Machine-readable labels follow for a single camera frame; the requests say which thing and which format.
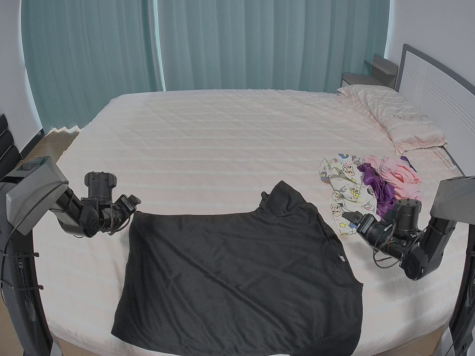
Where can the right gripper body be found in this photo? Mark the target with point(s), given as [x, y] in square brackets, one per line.
[374, 234]

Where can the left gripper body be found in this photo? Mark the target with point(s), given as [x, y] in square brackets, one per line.
[124, 208]

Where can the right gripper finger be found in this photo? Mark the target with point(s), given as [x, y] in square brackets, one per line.
[352, 218]
[352, 227]

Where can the black T-shirt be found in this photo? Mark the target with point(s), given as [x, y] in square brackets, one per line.
[230, 273]

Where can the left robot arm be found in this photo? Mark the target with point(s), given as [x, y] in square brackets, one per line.
[33, 195]

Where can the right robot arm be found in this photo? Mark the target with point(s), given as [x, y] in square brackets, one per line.
[438, 236]

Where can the bed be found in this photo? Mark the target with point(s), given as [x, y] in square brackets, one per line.
[222, 143]

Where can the purple garment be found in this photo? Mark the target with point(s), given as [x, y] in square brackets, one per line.
[380, 187]
[408, 163]

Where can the white printed pyjama garment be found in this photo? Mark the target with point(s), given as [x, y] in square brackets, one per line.
[345, 176]

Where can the pink garment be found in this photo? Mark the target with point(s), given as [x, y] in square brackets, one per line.
[400, 176]

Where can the cream pillow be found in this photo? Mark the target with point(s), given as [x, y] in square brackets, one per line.
[393, 117]

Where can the dark chest of drawers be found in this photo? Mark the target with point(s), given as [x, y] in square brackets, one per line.
[7, 147]

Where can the grey bedside table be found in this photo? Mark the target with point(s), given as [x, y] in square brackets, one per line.
[371, 74]

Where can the blue-green curtain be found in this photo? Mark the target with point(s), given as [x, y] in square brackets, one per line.
[92, 50]
[259, 32]

